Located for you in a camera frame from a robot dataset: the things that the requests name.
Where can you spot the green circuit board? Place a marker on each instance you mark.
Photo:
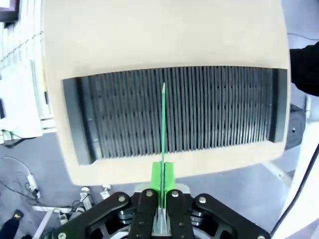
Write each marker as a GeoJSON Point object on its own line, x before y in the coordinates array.
{"type": "Point", "coordinates": [163, 124]}

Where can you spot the dark display screen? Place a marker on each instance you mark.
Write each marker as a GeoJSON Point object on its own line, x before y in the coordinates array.
{"type": "Point", "coordinates": [8, 10]}

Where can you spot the black slotted board rack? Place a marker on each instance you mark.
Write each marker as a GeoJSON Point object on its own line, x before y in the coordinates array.
{"type": "Point", "coordinates": [211, 112]}

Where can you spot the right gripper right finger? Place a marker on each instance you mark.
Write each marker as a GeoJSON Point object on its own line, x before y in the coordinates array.
{"type": "Point", "coordinates": [179, 214]}

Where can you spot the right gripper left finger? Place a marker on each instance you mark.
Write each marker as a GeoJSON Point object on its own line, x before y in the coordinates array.
{"type": "Point", "coordinates": [142, 214]}

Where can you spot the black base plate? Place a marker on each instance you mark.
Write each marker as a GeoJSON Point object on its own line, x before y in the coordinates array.
{"type": "Point", "coordinates": [295, 129]}

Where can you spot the white power adapter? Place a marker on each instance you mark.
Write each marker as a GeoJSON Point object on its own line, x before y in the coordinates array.
{"type": "Point", "coordinates": [33, 185]}

